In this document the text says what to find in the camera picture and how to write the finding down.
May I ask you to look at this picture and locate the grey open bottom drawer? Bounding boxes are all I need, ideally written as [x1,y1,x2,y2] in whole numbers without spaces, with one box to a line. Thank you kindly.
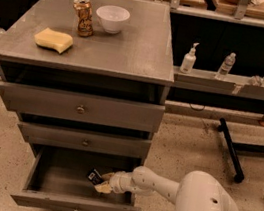
[11,146,141,211]

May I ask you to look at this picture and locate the white pump lotion bottle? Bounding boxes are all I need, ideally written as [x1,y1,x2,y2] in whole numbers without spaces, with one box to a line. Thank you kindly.
[180,43,198,74]

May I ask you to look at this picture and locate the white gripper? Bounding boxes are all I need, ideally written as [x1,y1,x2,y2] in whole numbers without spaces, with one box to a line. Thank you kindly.
[95,171,133,194]

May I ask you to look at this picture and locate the grey drawer cabinet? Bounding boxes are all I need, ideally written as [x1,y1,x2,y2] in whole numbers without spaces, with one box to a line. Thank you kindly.
[0,0,188,211]

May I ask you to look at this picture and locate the clear water bottle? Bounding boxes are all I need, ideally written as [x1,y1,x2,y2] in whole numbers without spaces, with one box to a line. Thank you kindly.
[215,52,236,80]

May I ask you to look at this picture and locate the grey top drawer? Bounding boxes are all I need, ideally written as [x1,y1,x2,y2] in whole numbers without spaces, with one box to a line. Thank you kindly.
[0,82,165,133]

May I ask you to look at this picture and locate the black stand leg frame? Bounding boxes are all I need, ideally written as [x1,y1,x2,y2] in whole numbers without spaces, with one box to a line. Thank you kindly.
[217,118,264,183]

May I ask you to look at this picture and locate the grey middle drawer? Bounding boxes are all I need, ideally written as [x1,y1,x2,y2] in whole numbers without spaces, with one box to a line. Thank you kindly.
[18,122,151,160]

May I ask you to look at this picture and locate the crushed orange drink can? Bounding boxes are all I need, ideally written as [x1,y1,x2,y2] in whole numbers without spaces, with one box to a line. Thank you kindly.
[73,0,93,37]

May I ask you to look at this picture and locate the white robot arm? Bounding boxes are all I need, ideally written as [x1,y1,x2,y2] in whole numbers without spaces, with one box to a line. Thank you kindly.
[95,166,239,211]

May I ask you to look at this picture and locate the crumpled clear plastic wrap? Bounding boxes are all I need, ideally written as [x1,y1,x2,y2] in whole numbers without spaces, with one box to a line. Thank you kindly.
[249,75,264,87]

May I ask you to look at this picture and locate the dark blue rxbar wrapper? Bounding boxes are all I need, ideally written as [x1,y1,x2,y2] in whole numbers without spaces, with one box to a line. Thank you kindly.
[87,169,104,185]

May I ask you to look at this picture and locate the yellow sponge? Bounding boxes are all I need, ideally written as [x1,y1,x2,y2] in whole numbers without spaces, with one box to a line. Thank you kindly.
[34,28,73,54]

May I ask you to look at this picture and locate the white bowl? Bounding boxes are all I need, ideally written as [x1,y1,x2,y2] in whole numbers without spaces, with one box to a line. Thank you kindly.
[96,5,131,34]

